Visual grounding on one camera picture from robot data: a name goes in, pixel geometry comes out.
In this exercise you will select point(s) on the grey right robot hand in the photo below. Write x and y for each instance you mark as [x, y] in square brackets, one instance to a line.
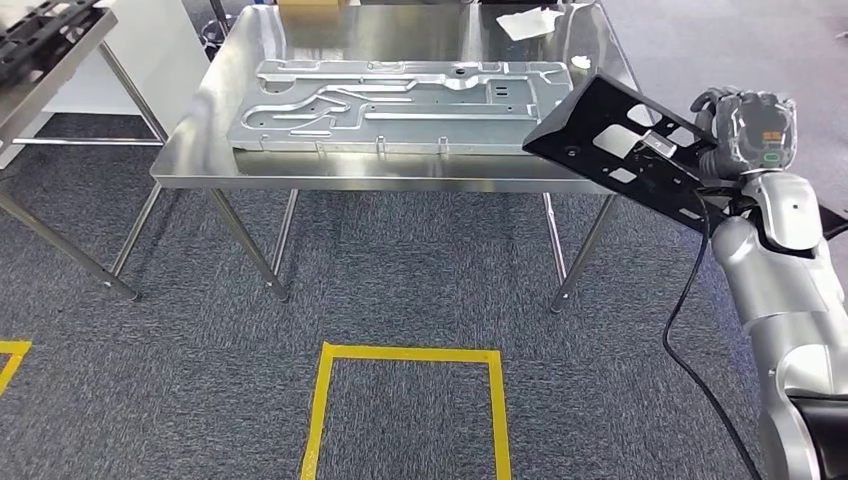
[748, 132]

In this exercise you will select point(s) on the black plastic plate holder part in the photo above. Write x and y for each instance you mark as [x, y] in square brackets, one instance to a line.
[583, 126]

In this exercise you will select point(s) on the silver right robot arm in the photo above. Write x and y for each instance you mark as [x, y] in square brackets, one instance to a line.
[782, 298]

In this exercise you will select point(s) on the stainless steel workbench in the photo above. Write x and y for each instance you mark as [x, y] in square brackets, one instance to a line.
[364, 33]

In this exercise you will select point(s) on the black plastic grid part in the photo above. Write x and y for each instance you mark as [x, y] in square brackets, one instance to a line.
[33, 33]

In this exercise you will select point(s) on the small white paper scrap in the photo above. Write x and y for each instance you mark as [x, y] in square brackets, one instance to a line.
[581, 62]

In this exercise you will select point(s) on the white paper tissue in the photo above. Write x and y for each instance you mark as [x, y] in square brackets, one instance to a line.
[530, 23]

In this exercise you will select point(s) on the stamped grey metal panel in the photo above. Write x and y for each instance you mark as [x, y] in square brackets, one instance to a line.
[397, 126]

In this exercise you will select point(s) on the brown cardboard box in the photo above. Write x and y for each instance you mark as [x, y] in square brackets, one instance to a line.
[308, 3]

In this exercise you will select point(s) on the stanchion with chrome base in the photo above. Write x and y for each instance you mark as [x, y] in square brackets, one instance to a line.
[215, 32]

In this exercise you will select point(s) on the small stainless steel table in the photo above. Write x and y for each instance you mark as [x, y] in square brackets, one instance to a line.
[66, 74]

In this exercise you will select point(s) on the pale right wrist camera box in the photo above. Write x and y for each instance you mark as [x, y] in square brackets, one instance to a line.
[659, 144]

